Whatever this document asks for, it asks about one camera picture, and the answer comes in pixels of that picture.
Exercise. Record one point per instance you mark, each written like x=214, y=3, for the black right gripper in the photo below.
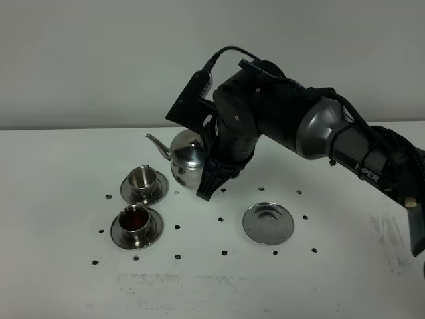
x=235, y=132

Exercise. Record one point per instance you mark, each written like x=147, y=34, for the stainless steel teapot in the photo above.
x=186, y=156

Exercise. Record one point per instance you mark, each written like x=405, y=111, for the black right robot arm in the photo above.
x=313, y=123

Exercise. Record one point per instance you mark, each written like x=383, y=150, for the far stainless steel teacup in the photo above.
x=143, y=180

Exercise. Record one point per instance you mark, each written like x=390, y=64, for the stainless steel teacup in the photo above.
x=135, y=219
x=143, y=180

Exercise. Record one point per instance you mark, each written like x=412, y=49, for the steel teapot saucer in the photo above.
x=268, y=223

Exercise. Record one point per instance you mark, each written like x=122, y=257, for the near stainless steel teacup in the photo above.
x=135, y=219

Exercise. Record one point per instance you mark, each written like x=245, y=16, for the far steel saucer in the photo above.
x=132, y=196

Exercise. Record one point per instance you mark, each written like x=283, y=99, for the near steel saucer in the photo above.
x=134, y=241

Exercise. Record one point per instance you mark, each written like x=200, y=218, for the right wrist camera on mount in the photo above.
x=191, y=108

